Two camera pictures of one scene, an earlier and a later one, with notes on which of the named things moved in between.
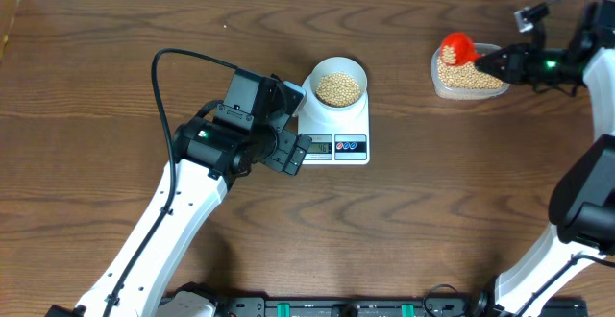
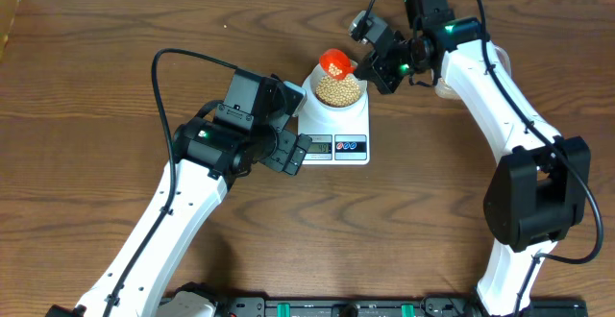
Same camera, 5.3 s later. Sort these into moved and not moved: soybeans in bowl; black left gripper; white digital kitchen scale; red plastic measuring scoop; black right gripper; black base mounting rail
Moved: red plastic measuring scoop; black right gripper
Not moved: black left gripper; black base mounting rail; soybeans in bowl; white digital kitchen scale
